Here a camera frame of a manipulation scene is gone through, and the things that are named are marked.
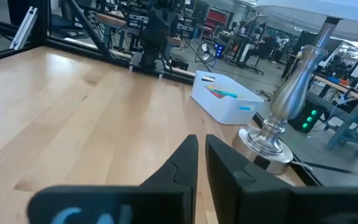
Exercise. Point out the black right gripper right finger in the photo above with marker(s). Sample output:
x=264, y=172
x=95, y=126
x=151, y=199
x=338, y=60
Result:
x=244, y=199

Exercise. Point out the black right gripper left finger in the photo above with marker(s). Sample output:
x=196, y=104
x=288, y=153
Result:
x=166, y=199

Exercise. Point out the blue highlighter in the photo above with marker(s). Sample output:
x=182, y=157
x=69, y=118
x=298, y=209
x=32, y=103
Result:
x=245, y=108

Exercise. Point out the teal highlighter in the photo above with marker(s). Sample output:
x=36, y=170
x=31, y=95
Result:
x=227, y=93

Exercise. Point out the red highlighter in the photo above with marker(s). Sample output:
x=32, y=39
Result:
x=216, y=94

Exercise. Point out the yellow highlighter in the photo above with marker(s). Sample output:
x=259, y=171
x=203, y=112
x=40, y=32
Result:
x=211, y=88

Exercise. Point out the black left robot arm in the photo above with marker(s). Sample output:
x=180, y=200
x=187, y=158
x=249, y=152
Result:
x=158, y=28

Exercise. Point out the white plastic bin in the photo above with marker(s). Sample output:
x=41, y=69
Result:
x=225, y=109

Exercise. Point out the black computer tower green lights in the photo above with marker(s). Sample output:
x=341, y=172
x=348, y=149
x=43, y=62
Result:
x=306, y=118

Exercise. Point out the table lamp white shade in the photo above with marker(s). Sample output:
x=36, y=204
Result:
x=291, y=93

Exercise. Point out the wooden workbench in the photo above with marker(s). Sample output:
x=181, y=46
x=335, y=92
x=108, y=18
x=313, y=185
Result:
x=353, y=124
x=113, y=20

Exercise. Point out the blue light device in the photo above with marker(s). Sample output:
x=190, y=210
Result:
x=218, y=50

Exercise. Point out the round floor fan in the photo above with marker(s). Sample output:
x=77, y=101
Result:
x=205, y=51

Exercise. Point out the red tool cabinet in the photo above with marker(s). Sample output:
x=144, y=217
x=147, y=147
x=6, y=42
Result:
x=217, y=18

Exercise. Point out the silver aluminium bracket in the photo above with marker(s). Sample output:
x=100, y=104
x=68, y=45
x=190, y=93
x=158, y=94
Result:
x=23, y=28

